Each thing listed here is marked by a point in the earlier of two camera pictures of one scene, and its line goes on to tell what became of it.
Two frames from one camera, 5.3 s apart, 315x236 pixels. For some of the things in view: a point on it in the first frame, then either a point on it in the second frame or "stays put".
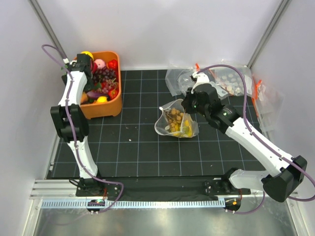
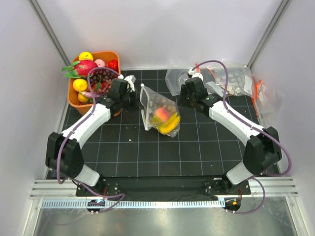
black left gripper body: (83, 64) to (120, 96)
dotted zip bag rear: (231, 81) stays put
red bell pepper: (113, 64) stays put
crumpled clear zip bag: (179, 79) stays put
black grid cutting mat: (154, 135) stays put
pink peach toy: (101, 63) stays put
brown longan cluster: (174, 116) to (155, 101)
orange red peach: (84, 97) to (162, 113)
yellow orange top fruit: (88, 53) stays put
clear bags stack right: (267, 103) stays put
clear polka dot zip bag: (174, 122) to (159, 112)
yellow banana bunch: (186, 130) to (170, 126)
